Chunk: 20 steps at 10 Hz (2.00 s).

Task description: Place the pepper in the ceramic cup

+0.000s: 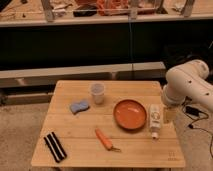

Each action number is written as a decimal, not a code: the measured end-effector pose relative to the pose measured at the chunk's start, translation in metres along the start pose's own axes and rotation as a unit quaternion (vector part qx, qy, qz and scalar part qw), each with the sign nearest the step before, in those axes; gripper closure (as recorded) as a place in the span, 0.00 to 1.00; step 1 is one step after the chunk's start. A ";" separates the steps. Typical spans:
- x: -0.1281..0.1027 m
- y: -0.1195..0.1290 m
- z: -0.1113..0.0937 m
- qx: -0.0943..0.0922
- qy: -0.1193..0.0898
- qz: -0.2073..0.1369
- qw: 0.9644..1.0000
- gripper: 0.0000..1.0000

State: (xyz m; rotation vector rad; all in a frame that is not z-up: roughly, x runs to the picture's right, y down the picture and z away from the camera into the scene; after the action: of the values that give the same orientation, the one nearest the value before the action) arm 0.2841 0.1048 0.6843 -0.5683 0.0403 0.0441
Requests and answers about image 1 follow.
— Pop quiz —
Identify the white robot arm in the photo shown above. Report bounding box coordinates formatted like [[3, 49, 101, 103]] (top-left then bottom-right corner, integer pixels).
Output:
[[161, 60, 213, 123]]

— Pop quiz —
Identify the translucent ceramic cup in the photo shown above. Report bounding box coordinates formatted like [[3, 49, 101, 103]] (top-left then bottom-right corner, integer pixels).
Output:
[[90, 82, 105, 104]]

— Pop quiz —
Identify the white squeeze bottle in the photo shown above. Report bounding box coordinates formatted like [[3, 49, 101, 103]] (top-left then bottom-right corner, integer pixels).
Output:
[[149, 104, 161, 139]]

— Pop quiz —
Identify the orange plate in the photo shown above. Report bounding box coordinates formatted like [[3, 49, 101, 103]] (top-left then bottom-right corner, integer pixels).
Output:
[[113, 99, 147, 130]]

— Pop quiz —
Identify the wooden table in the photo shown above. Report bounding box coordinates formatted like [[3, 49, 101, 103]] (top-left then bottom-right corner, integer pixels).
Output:
[[31, 80, 185, 168]]

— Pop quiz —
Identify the blue sponge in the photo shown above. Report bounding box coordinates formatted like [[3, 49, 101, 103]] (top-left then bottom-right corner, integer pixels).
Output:
[[70, 100, 90, 114]]

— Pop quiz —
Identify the orange object on shelf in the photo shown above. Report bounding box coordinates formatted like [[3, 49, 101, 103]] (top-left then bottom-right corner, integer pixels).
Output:
[[96, 0, 129, 16]]

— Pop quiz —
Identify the black cable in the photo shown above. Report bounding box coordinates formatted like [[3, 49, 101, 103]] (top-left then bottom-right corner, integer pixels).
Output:
[[182, 103, 213, 158]]

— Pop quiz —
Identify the metal shelf rail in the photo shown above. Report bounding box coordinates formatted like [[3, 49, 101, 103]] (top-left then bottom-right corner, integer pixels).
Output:
[[0, 62, 166, 88]]

